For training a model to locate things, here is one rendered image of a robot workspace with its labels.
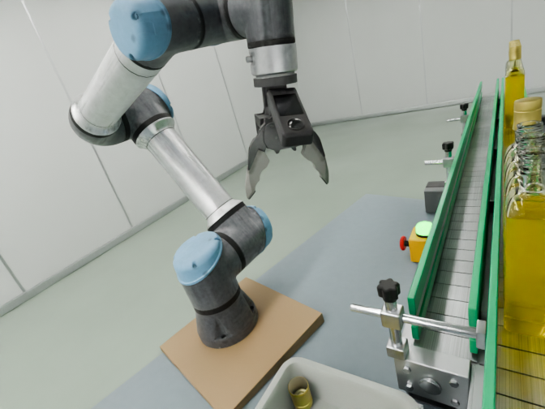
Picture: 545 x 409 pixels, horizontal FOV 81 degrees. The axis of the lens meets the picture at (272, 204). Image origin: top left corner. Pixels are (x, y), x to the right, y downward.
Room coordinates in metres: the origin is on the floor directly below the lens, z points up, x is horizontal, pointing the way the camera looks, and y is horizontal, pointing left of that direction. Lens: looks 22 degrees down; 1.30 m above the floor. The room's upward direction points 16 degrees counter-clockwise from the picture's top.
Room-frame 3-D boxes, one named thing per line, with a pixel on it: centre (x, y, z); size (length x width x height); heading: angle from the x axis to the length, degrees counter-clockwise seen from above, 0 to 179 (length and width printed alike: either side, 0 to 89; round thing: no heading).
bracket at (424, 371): (0.31, -0.15, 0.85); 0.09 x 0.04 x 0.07; 51
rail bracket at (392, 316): (0.32, -0.14, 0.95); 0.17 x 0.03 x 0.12; 51
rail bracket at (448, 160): (0.82, -0.48, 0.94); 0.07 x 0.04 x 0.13; 51
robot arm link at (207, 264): (0.64, 0.18, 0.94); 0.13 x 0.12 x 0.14; 137
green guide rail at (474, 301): (0.98, -0.76, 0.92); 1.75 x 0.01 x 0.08; 141
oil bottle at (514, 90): (1.13, -0.96, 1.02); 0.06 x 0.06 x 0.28; 51
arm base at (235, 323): (0.64, 0.19, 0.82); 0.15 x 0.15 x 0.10
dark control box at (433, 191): (0.92, -0.53, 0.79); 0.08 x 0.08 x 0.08; 51
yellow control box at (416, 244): (0.70, -0.36, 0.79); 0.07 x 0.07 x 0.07; 51
